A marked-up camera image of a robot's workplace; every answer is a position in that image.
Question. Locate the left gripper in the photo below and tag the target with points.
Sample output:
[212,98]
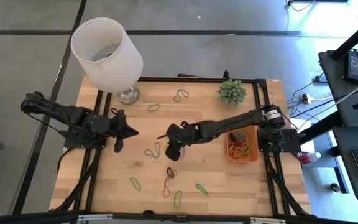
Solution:
[101,126]

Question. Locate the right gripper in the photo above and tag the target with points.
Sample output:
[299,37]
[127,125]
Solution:
[182,133]

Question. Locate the red rubber band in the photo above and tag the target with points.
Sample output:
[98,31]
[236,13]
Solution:
[231,145]
[166,197]

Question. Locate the green rubber band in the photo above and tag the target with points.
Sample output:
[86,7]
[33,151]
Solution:
[177,207]
[250,146]
[207,193]
[140,189]

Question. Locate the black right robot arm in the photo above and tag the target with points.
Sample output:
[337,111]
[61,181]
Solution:
[235,121]

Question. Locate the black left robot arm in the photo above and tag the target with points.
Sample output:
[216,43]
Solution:
[54,109]

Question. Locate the dark teal rubber band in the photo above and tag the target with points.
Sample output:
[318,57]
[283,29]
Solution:
[181,90]

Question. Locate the orange plastic bin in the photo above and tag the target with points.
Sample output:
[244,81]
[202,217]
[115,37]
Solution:
[244,160]

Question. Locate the white shade silver table lamp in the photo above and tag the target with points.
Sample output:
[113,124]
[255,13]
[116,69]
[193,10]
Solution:
[104,56]

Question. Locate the green plant in white pot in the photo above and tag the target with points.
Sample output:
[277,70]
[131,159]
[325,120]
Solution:
[232,91]

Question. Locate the black rig beam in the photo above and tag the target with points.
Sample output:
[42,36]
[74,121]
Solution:
[42,217]

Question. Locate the clear bottle red cap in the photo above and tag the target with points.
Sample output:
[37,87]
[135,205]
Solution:
[309,158]

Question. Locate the white power strip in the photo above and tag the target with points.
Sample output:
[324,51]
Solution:
[306,99]

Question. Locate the black rig pole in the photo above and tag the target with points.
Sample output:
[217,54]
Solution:
[353,39]
[319,127]

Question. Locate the black power adapter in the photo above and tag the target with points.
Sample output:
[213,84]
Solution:
[320,78]

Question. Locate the black caster wheel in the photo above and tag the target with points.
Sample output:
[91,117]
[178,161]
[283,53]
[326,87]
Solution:
[335,187]

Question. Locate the black desk top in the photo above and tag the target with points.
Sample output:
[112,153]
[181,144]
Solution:
[343,161]
[331,77]

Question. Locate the black power supply box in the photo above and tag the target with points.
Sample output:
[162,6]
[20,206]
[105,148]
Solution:
[354,67]

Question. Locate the black table frame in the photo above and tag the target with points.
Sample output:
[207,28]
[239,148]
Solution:
[197,79]

